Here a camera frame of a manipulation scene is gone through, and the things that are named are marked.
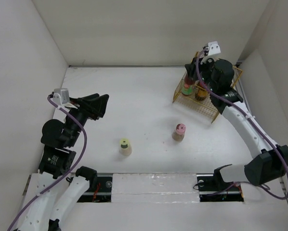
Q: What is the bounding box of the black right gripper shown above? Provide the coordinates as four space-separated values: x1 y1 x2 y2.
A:
185 54 217 92

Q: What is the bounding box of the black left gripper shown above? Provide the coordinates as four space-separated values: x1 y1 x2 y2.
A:
65 92 109 145

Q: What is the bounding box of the green label sauce bottle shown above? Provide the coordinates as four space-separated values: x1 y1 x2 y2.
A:
181 74 195 96

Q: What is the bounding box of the red lid sauce jar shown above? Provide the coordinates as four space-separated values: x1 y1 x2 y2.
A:
195 82 208 101

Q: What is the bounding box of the yellow cap spice shaker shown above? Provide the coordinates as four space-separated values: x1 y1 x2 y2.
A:
119 138 132 156

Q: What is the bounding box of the pink cap spice shaker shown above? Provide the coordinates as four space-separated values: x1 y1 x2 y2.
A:
172 123 186 142

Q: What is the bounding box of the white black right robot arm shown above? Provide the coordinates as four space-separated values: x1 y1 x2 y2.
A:
185 57 288 192

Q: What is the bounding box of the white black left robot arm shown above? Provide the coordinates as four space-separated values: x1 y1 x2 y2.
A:
8 89 109 231

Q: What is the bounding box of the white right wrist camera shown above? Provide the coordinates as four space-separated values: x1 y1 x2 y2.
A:
201 41 221 64

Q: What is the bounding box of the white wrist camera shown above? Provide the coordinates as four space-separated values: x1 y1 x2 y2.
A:
52 88 70 106
201 41 221 64

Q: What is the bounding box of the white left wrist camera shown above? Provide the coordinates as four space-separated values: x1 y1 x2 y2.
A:
52 88 70 106

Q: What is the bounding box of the yellow wire basket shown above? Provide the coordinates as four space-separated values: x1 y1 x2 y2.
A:
172 52 243 122

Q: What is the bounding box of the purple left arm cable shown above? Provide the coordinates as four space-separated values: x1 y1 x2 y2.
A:
6 95 89 231

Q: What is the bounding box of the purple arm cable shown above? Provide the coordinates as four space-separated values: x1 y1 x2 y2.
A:
6 95 89 231
194 49 288 200

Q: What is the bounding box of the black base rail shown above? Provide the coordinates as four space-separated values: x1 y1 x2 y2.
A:
22 174 287 204

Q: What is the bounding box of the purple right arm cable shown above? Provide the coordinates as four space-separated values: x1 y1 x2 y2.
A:
194 49 288 200

